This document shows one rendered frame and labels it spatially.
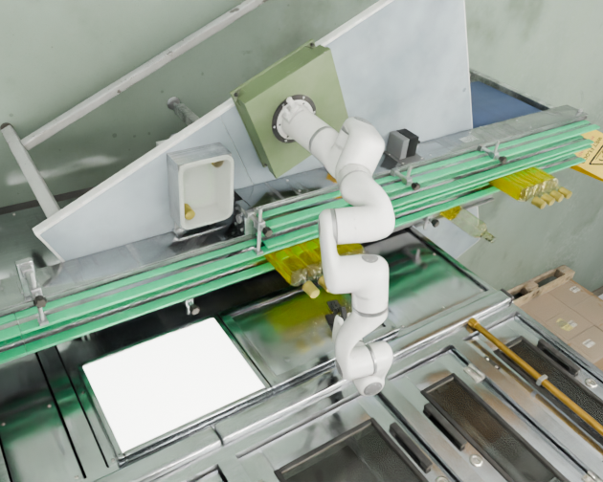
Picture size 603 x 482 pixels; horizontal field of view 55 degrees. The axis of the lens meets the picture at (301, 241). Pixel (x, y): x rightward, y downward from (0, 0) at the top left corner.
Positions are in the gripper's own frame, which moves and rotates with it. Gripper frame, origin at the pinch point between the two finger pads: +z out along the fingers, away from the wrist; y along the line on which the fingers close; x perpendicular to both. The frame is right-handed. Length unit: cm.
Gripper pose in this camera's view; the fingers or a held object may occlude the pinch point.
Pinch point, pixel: (332, 312)
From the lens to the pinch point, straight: 169.0
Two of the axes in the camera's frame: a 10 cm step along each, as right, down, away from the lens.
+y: 0.8, -8.0, -6.0
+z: -3.2, -5.9, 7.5
